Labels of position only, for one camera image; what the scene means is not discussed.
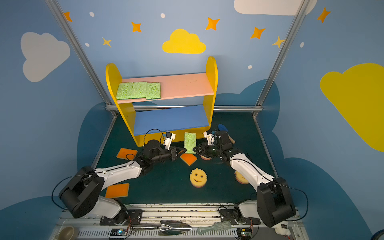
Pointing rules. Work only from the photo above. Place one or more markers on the smiley sponge right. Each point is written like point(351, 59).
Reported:
point(240, 178)

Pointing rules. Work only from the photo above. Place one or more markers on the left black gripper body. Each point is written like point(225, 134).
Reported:
point(173, 153)

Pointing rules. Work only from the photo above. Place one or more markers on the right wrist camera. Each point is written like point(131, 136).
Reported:
point(210, 136)

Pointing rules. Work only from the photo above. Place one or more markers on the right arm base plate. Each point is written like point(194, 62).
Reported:
point(236, 218)

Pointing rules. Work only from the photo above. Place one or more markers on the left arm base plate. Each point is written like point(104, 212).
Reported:
point(126, 216)

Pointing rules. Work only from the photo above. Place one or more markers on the silver metal trowel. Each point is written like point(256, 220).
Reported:
point(166, 228)

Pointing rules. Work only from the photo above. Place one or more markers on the green sponge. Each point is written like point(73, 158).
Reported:
point(139, 90)
point(153, 91)
point(190, 142)
point(124, 91)

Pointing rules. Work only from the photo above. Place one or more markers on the orange sponge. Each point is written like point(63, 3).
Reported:
point(189, 159)
point(117, 191)
point(126, 154)

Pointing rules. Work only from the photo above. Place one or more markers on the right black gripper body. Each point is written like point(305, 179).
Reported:
point(205, 148)

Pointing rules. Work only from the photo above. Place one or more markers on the white plush toy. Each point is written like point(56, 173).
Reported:
point(282, 229)

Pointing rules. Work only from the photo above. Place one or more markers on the circuit board right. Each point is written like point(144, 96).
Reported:
point(244, 234)

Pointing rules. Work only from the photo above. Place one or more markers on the smiley sponge lower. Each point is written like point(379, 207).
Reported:
point(198, 178)

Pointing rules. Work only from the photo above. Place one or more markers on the pale green brush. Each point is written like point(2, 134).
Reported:
point(219, 226)

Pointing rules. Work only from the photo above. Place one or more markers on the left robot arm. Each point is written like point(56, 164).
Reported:
point(81, 195)

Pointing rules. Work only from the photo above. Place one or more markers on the blue toy shovel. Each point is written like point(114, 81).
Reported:
point(223, 128)

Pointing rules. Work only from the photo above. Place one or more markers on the green circuit board left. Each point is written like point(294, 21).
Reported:
point(118, 233)

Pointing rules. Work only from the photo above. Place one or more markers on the smiley sponge upper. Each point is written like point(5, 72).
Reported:
point(205, 158)

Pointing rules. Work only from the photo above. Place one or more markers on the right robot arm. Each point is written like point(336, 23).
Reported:
point(274, 203)

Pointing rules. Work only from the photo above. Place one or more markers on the small round bowl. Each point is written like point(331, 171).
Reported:
point(68, 233)

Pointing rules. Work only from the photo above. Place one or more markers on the smiley sponge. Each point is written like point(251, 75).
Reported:
point(198, 178)
point(240, 178)
point(205, 158)

